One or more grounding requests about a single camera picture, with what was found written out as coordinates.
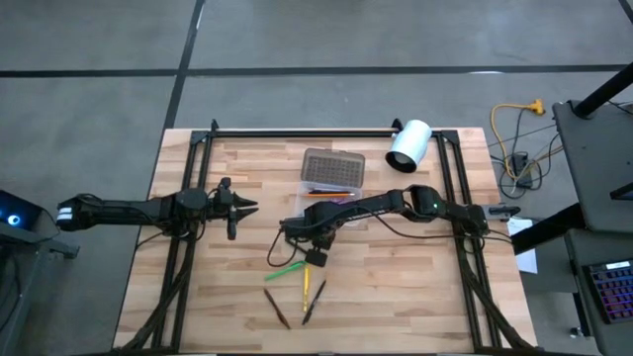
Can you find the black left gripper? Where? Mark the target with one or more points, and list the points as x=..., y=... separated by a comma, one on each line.
x=231, y=227

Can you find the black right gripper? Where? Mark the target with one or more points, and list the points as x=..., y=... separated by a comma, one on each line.
x=316, y=227

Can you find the green marker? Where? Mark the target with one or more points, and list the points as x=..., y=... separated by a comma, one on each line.
x=284, y=271

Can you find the clear plastic supply box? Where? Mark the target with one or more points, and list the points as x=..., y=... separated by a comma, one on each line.
x=334, y=168

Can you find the yellow highlighter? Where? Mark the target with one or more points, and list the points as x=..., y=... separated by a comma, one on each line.
x=306, y=292

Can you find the black pen white print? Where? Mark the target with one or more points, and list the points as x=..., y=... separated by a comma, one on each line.
x=314, y=302

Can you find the dark brown pen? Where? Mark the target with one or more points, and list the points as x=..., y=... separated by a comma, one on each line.
x=277, y=309

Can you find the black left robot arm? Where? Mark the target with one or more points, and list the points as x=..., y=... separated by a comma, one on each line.
x=123, y=211

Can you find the white spot lamp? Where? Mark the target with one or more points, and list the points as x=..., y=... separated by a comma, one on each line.
x=413, y=141

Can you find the white paper sheet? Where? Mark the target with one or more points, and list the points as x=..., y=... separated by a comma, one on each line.
x=526, y=262

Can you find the black power adapter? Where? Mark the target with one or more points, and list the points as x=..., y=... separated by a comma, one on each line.
x=520, y=163

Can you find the black computer blue light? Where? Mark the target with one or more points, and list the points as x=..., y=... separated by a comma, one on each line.
x=25, y=207

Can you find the grey equipment stand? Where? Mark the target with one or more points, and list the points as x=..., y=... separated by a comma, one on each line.
x=10, y=296

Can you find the black desk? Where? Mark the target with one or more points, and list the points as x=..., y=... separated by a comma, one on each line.
x=598, y=158
x=576, y=247

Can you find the backlit keyboard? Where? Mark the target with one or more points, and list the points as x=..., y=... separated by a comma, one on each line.
x=613, y=292

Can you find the black pole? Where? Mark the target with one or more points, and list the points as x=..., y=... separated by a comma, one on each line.
x=603, y=91

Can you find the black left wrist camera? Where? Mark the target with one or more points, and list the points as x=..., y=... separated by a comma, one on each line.
x=225, y=199

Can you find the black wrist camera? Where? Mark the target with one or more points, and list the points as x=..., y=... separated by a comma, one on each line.
x=316, y=258
x=225, y=199

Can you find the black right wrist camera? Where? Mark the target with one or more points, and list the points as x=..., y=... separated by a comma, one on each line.
x=316, y=258

